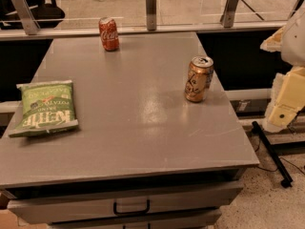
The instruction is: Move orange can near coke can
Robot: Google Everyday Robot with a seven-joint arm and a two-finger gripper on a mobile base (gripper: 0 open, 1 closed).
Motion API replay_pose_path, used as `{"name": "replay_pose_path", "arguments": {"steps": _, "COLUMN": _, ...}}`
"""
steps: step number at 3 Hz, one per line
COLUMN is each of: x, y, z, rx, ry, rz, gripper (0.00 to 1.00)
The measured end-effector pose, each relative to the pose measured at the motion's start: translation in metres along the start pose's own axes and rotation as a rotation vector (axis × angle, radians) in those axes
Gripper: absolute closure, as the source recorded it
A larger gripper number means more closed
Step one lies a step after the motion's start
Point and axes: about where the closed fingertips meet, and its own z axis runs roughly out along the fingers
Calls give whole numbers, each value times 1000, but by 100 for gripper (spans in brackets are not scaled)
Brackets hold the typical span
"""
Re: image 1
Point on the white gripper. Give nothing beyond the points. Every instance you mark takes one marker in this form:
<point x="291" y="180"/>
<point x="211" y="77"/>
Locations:
<point x="295" y="43"/>

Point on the orange LaCroix can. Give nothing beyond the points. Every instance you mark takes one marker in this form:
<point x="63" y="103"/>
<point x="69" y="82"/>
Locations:
<point x="200" y="74"/>

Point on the red Coke can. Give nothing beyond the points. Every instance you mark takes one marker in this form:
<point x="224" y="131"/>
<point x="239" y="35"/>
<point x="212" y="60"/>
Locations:
<point x="108" y="34"/>

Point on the dark desk in background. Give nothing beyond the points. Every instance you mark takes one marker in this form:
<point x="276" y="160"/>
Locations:
<point x="272" y="10"/>

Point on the black floor stand leg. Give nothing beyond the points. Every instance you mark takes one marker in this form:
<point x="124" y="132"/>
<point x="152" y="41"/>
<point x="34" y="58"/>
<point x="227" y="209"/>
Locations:
<point x="287" y="180"/>

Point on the grey lower drawer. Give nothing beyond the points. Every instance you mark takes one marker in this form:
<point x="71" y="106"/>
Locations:
<point x="188" y="219"/>

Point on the grey drawer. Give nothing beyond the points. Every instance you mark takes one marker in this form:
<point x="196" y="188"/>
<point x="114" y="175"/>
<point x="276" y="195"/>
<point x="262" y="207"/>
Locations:
<point x="188" y="219"/>
<point x="99" y="205"/>

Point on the green Kettle chips bag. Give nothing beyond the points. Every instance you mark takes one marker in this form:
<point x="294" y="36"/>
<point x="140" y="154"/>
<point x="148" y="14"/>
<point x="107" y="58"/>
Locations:
<point x="47" y="108"/>

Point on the black office chair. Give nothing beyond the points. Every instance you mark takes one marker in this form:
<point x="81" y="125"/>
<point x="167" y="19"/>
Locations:
<point x="45" y="12"/>

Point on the grey top drawer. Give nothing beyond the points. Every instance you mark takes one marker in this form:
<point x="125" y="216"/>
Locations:
<point x="99" y="205"/>

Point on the right metal railing post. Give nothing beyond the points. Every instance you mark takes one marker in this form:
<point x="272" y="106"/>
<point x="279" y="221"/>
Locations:
<point x="227" y="18"/>

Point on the metal railing post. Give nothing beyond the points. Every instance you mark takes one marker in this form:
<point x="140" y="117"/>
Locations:
<point x="151" y="15"/>
<point x="28" y="22"/>
<point x="227" y="18"/>

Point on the middle metal railing post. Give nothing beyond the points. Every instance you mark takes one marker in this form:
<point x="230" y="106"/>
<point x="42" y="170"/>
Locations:
<point x="151" y="15"/>

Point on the black drawer handle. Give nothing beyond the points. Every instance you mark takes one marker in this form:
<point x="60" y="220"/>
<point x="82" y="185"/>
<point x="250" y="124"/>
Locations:
<point x="123" y="210"/>

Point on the left metal railing post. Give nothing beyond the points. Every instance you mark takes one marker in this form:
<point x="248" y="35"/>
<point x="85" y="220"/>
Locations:
<point x="28" y="22"/>

